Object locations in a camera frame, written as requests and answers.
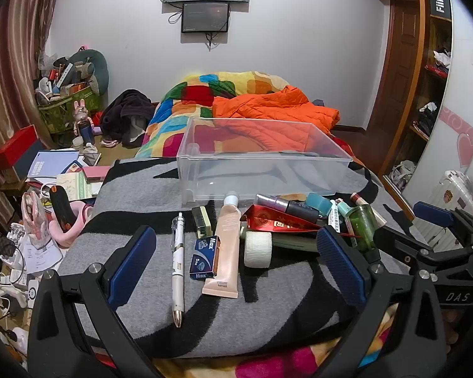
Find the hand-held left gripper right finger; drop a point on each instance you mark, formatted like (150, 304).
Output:
(341, 268)

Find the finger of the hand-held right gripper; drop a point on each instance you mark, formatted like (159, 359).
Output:
(402, 244)
(433, 213)

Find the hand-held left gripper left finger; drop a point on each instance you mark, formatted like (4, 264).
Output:
(133, 267)

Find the green glass bottle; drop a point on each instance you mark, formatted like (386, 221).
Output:
(362, 224)

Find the white patterned pen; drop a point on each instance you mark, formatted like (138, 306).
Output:
(178, 267)

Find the white printed tube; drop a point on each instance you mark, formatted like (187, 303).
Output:
(334, 217)

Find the mint capped small tube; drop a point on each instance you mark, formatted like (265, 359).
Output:
(343, 212)

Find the white bandage roll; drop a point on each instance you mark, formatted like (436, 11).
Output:
(257, 249)

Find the peach cosmetic tube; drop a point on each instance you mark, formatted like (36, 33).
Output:
(225, 252)

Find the clear plastic storage bin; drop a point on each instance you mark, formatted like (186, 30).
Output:
(260, 165)

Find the white suitcase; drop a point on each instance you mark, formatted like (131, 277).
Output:
(453, 193)

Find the pink curved massager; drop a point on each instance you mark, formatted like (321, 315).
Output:
(77, 230)

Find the blue staples box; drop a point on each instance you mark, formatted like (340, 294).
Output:
(205, 258)

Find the grey and black blanket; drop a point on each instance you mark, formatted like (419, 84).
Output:
(142, 189)

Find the purple bottle with black cap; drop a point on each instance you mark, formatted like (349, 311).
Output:
(285, 206)

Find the black and orange tool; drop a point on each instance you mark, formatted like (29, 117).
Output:
(63, 208)

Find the cream book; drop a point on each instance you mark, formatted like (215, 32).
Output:
(77, 187)

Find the pink book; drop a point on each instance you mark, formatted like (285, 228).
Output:
(97, 173)

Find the white wardrobe door pink hearts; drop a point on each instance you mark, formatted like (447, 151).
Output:
(457, 106)

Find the clear bag with pink items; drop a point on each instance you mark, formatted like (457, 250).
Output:
(34, 214)

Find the wooden shelf unit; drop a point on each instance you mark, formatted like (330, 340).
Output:
(433, 86)

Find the blue notebook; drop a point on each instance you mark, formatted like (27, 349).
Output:
(51, 163)

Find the wooden door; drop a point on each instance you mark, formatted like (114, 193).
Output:
(398, 67)

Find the dark clothes pile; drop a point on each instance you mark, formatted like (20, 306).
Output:
(128, 116)

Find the pink rabbit toy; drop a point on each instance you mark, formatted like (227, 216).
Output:
(82, 120)

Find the red box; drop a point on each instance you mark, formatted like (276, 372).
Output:
(15, 145)

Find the green storage bag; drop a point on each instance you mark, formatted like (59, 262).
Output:
(61, 112)

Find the orange down jacket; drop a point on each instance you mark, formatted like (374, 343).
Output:
(276, 108)

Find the colourful patchwork blanket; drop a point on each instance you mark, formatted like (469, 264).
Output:
(189, 102)

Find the black printed box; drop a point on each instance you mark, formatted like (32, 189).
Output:
(439, 3)

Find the striped curtain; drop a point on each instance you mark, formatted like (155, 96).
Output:
(12, 67)

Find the small wall monitor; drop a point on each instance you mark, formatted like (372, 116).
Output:
(205, 17)

